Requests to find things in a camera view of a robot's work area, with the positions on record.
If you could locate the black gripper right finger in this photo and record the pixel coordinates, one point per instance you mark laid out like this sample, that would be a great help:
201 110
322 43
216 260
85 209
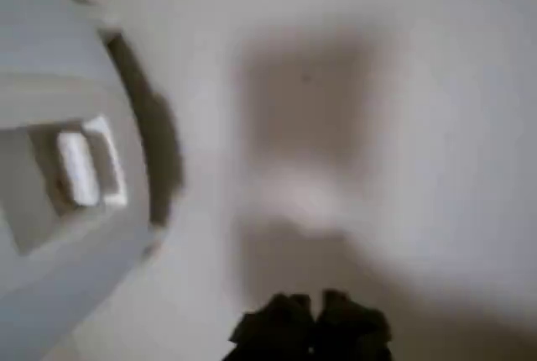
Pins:
352 331

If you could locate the white electric rice cooker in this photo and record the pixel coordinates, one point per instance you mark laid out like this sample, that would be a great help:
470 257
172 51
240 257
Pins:
50 63

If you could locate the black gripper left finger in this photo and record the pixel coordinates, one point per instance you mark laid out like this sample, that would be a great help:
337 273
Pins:
277 331

